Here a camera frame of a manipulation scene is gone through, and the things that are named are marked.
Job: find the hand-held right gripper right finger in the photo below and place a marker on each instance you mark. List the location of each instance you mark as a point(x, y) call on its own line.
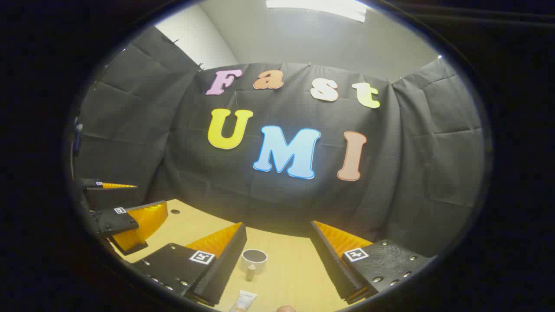
point(331, 264)

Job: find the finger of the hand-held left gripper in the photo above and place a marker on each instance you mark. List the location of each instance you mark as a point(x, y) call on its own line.
point(91, 182)
point(115, 222)

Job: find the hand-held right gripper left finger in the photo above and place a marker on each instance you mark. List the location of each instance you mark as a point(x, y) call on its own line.
point(225, 268)

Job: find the white toothpaste tube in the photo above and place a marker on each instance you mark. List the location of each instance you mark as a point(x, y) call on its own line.
point(243, 301)

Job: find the light wooden desktop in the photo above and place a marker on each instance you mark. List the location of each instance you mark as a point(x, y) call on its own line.
point(290, 277)

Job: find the black backdrop cloth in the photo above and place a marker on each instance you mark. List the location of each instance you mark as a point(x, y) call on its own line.
point(390, 195)

